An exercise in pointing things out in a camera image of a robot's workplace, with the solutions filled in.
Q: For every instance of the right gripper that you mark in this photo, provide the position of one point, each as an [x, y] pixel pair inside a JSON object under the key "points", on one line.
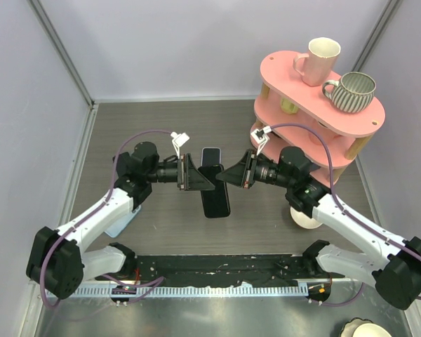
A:
{"points": [[243, 174]]}

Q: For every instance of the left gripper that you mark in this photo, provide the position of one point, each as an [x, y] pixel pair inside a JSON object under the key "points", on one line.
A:
{"points": [[191, 179]]}

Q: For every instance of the black phone case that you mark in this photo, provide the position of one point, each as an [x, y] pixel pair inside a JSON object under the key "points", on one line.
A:
{"points": [[214, 193]]}

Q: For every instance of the lavender phone case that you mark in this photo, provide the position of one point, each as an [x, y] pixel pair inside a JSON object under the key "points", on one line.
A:
{"points": [[211, 156]]}

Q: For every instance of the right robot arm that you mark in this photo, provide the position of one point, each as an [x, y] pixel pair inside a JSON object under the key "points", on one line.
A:
{"points": [[387, 262]]}

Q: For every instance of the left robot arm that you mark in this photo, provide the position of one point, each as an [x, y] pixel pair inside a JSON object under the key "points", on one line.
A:
{"points": [[60, 259]]}

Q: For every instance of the light blue phone case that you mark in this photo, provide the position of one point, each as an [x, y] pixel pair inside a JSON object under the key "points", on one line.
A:
{"points": [[121, 224]]}

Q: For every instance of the white bowl on table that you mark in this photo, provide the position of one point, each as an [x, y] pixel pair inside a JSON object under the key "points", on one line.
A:
{"points": [[304, 221]]}

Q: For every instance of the yellow cup on shelf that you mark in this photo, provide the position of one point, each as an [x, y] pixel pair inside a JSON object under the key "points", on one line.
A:
{"points": [[288, 107]]}

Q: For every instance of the pink three-tier shelf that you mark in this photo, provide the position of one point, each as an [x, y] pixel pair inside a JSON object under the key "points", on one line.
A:
{"points": [[353, 131]]}

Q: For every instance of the pink cup middle shelf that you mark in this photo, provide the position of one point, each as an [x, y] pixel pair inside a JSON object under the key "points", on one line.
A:
{"points": [[324, 132]]}

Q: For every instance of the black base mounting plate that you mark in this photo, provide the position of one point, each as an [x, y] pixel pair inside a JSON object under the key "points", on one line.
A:
{"points": [[222, 271]]}

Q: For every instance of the pink tall mug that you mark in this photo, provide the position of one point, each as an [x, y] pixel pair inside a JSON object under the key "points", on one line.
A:
{"points": [[316, 64]]}

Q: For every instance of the grey striped mug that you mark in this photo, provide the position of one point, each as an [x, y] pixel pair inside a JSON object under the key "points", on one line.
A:
{"points": [[353, 92]]}

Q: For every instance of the cream bowl bottom corner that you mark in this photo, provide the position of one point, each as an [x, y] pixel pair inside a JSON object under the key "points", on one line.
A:
{"points": [[358, 327]]}

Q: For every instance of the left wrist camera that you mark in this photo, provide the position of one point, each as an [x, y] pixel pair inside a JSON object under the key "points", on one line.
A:
{"points": [[178, 140]]}

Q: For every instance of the aluminium rail with slots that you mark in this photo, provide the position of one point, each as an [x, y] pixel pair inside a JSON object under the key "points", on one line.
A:
{"points": [[108, 289]]}

